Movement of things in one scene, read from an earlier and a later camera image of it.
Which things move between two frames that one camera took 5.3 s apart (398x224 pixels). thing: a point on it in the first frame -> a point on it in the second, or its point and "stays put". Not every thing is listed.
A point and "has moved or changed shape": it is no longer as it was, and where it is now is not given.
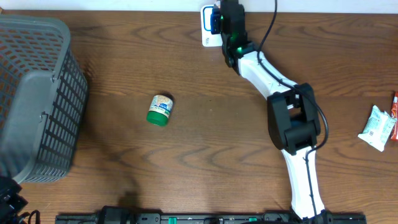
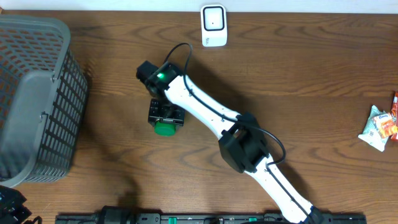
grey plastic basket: x=43 y=93 stays put
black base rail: x=211 y=218 stays put
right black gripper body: x=216 y=27 -> x=166 y=110
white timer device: x=208 y=38 stays put
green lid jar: x=160 y=109 has moved or changed shape
